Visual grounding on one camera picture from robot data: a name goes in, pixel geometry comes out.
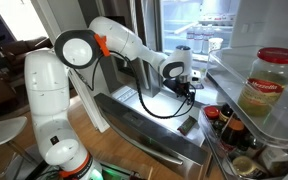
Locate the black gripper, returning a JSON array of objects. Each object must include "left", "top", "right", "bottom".
[{"left": 163, "top": 77, "right": 196, "bottom": 103}]

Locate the stainless steel freezer drawer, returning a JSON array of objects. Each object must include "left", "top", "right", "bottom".
[{"left": 93, "top": 84, "right": 215, "bottom": 180}]

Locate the silver freezer drawer handle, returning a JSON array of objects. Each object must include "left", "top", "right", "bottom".
[{"left": 98, "top": 111, "right": 184, "bottom": 166}]

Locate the white refrigerator cabinet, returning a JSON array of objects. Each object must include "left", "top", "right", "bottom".
[{"left": 158, "top": 0, "right": 242, "bottom": 108}]

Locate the dark brown green-edged packet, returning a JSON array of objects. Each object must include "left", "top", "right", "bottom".
[{"left": 177, "top": 115, "right": 198, "bottom": 136}]

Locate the glass refrigerator shelf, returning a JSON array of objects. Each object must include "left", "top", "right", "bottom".
[{"left": 191, "top": 52, "right": 210, "bottom": 64}]

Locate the stainless steel refrigerator door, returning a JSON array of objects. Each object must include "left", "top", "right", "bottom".
[{"left": 97, "top": 0, "right": 163, "bottom": 98}]

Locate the white open refrigerator door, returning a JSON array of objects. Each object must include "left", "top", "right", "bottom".
[{"left": 197, "top": 0, "right": 288, "bottom": 180}]

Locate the red-capped sauce bottle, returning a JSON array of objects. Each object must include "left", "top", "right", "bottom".
[{"left": 203, "top": 105, "right": 221, "bottom": 126}]

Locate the large clear door bin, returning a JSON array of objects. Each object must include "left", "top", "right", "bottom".
[{"left": 206, "top": 44, "right": 288, "bottom": 151}]

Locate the black-capped dark sauce bottle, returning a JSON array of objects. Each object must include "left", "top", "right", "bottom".
[{"left": 213, "top": 103, "right": 234, "bottom": 133}]

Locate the clear door bin with bottles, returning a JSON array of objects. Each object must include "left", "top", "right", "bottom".
[{"left": 198, "top": 104, "right": 288, "bottom": 180}]

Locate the orange-capped brown bottle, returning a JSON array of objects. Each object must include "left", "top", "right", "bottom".
[{"left": 220, "top": 114, "right": 248, "bottom": 151}]

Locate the white paper cup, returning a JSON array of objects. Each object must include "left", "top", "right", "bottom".
[{"left": 208, "top": 37, "right": 224, "bottom": 54}]

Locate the clear water bottle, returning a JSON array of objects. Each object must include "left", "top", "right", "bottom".
[
  {"left": 202, "top": 24, "right": 215, "bottom": 55},
  {"left": 193, "top": 24, "right": 205, "bottom": 54},
  {"left": 186, "top": 26, "right": 196, "bottom": 50}
]

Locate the black water dispenser panel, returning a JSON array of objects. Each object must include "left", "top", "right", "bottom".
[{"left": 116, "top": 57, "right": 138, "bottom": 80}]

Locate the dark glass bottle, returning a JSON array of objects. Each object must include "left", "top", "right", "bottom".
[{"left": 238, "top": 133, "right": 263, "bottom": 158}]

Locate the red-lidded glass pepper jar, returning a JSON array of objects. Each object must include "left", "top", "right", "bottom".
[{"left": 237, "top": 47, "right": 288, "bottom": 118}]

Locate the clear egg container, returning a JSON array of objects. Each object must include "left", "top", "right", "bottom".
[{"left": 198, "top": 13, "right": 235, "bottom": 27}]

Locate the yellow-lidded jar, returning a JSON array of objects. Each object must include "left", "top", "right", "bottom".
[{"left": 232, "top": 155, "right": 268, "bottom": 179}]

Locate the pale food box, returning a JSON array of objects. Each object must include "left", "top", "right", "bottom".
[{"left": 259, "top": 146, "right": 288, "bottom": 176}]

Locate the brown sofa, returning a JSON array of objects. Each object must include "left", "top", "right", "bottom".
[{"left": 0, "top": 35, "right": 55, "bottom": 68}]

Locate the white chair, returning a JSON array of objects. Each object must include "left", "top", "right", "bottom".
[{"left": 0, "top": 115, "right": 28, "bottom": 179}]

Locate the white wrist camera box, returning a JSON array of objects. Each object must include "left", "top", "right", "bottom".
[{"left": 189, "top": 69, "right": 202, "bottom": 85}]

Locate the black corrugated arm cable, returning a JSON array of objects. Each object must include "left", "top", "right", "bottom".
[{"left": 73, "top": 49, "right": 197, "bottom": 119}]

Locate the orange cable clip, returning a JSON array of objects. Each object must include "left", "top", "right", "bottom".
[{"left": 93, "top": 33, "right": 112, "bottom": 58}]

